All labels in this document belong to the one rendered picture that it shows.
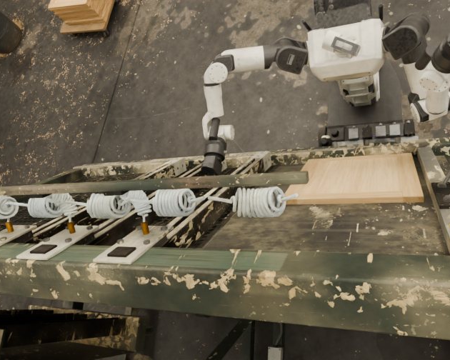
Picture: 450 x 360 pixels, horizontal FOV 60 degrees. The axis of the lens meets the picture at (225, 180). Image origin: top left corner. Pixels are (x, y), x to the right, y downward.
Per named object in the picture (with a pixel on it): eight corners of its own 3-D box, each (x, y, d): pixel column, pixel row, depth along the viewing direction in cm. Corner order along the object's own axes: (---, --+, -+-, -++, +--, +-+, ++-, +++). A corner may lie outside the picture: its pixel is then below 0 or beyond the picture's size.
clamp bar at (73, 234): (231, 167, 198) (223, 121, 192) (58, 298, 93) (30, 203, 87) (213, 168, 202) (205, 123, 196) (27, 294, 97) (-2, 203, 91)
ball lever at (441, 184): (445, 190, 114) (472, 149, 109) (447, 194, 111) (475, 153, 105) (432, 184, 115) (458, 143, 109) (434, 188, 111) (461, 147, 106)
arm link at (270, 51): (261, 41, 158) (294, 37, 157) (262, 63, 163) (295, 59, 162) (263, 48, 148) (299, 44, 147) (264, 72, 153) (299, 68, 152)
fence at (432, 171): (430, 156, 163) (430, 146, 162) (481, 266, 79) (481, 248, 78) (417, 156, 165) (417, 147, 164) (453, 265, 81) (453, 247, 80)
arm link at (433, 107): (425, 103, 129) (424, 131, 145) (458, 89, 127) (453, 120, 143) (411, 80, 135) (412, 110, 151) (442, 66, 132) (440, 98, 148)
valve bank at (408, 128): (421, 131, 197) (425, 111, 176) (423, 158, 193) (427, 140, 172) (321, 139, 216) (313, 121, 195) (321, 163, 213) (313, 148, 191)
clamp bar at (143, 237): (275, 164, 189) (269, 116, 183) (140, 306, 84) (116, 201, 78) (256, 166, 193) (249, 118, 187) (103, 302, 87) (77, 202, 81)
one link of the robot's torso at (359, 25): (308, 21, 175) (290, -4, 142) (390, 4, 162) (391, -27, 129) (312, 88, 178) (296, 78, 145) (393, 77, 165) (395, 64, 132)
